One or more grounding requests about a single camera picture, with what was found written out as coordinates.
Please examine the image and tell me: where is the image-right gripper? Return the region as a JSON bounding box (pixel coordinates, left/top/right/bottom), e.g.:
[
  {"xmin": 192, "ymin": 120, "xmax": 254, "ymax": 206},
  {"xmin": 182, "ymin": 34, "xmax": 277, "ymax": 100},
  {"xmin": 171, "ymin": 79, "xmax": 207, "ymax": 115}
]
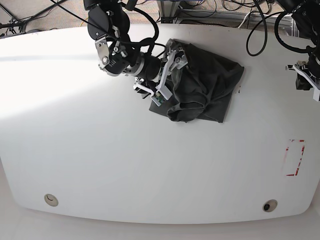
[{"xmin": 285, "ymin": 60, "xmax": 320, "ymax": 102}]

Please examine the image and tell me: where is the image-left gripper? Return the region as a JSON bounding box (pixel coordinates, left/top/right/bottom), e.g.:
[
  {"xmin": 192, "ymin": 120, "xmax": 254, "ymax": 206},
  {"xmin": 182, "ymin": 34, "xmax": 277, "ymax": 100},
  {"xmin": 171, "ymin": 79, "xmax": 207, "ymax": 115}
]
[{"xmin": 133, "ymin": 46, "xmax": 188, "ymax": 99}]

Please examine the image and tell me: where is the dark grey T-shirt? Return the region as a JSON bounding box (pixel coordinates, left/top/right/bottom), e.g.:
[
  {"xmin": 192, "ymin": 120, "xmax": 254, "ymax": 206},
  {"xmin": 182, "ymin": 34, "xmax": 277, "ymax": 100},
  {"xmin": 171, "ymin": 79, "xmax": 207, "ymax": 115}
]
[{"xmin": 149, "ymin": 39, "xmax": 245, "ymax": 123}]

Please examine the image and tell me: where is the red tape rectangle marking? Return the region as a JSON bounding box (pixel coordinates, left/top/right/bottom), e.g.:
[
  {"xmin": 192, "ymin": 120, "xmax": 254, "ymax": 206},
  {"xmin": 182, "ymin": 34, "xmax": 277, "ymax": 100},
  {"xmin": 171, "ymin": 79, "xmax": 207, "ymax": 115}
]
[{"xmin": 282, "ymin": 139, "xmax": 306, "ymax": 177}]

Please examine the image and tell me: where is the black tripod stand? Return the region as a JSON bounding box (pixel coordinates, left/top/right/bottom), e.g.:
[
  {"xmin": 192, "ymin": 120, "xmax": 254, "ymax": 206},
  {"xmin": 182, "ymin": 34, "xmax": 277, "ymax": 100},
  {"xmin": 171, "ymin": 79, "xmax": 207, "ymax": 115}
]
[{"xmin": 0, "ymin": 3, "xmax": 57, "ymax": 38}]

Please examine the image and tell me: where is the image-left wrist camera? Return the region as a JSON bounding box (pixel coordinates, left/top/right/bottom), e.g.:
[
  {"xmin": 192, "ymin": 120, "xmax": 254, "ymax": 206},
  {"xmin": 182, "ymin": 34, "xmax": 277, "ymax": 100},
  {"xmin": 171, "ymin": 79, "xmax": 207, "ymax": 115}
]
[{"xmin": 151, "ymin": 93, "xmax": 166, "ymax": 107}]

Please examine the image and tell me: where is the aluminium frame post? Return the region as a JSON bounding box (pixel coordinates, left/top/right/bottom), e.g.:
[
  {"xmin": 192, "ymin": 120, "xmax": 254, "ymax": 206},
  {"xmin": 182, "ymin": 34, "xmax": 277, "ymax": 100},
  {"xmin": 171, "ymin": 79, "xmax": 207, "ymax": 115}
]
[{"xmin": 156, "ymin": 0, "xmax": 181, "ymax": 24}]

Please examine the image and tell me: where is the right table cable grommet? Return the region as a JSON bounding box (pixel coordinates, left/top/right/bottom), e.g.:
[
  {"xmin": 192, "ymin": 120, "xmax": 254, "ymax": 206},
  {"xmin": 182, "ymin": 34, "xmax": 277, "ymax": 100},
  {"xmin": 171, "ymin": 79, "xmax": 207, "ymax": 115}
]
[{"xmin": 262, "ymin": 199, "xmax": 278, "ymax": 213}]

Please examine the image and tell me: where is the table cable grommet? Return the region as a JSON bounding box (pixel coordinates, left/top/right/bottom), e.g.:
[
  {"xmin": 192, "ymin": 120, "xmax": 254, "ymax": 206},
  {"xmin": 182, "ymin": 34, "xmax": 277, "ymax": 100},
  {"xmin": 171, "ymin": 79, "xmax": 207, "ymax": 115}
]
[
  {"xmin": 44, "ymin": 194, "xmax": 59, "ymax": 207},
  {"xmin": 262, "ymin": 199, "xmax": 278, "ymax": 213}
]

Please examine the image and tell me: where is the left table cable grommet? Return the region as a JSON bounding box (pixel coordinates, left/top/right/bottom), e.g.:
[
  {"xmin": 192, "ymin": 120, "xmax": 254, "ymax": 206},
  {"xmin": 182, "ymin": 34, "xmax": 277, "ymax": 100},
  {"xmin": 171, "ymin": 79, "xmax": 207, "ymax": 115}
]
[{"xmin": 44, "ymin": 194, "xmax": 59, "ymax": 207}]

